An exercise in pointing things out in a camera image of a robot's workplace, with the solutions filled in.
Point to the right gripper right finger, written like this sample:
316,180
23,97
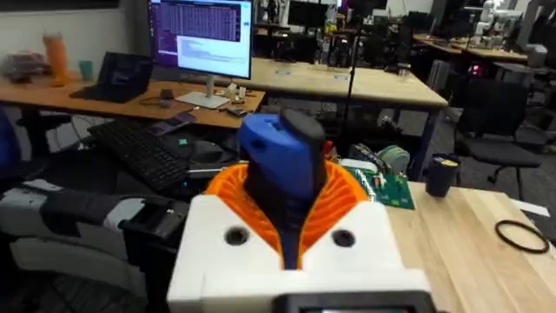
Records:
360,243

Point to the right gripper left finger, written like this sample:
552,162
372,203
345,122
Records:
208,243

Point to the blue electric screwdriver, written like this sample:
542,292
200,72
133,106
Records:
280,152

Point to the green board with blocks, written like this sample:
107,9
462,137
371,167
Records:
393,191

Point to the pale green tape roll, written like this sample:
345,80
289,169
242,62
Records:
397,158

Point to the dark cup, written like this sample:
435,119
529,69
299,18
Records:
441,178

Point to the black keyboard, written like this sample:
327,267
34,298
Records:
139,152

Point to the dark smartphone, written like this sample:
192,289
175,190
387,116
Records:
171,124

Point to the long wooden table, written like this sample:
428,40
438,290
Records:
382,89

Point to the white paper sheet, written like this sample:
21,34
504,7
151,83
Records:
532,208

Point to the black office chair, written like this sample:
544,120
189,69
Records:
495,113

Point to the black laptop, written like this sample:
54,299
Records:
121,76

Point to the computer monitor on stand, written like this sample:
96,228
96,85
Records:
208,39

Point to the teal cup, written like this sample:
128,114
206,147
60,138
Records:
86,69

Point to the wooden desk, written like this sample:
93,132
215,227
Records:
52,97

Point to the orange bottle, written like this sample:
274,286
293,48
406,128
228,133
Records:
56,56

